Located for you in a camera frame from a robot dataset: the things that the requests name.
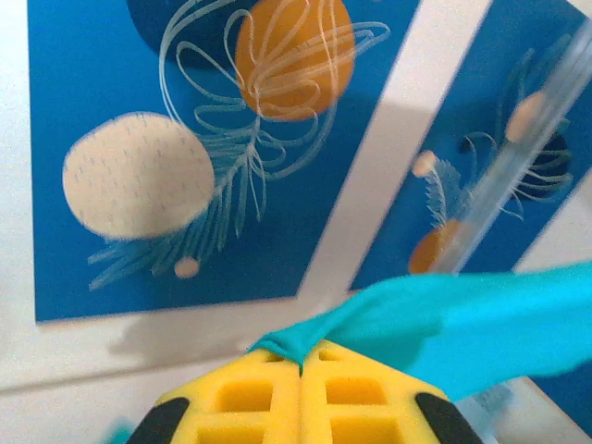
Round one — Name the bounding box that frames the blue floral wall panel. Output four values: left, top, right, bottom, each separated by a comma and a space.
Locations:
526, 364, 592, 438
349, 0, 592, 291
27, 0, 422, 324

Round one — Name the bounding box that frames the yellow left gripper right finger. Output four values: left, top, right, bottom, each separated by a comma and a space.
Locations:
300, 339, 486, 444

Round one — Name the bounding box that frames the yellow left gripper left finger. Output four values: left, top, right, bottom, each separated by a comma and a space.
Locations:
124, 349, 303, 444

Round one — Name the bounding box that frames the aluminium frame post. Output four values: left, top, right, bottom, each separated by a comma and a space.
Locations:
432, 13, 592, 277

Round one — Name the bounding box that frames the teal t-shirt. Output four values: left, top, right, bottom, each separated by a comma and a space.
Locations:
248, 262, 592, 404

